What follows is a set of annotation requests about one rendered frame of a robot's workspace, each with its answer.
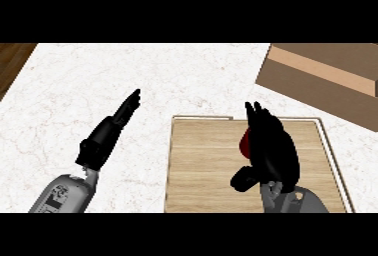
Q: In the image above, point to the red can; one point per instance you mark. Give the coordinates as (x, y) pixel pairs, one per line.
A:
(244, 144)

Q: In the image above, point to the pale wooden tray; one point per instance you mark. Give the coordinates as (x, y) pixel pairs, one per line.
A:
(207, 166)

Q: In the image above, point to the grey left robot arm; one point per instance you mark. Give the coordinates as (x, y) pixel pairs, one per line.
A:
(67, 195)

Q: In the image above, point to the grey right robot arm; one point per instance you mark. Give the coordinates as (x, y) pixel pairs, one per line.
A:
(290, 200)

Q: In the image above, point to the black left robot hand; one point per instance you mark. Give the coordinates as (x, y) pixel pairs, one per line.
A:
(105, 135)

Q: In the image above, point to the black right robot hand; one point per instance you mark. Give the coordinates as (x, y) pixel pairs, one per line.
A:
(273, 150)

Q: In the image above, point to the brown cardboard box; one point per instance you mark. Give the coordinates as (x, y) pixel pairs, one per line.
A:
(325, 80)

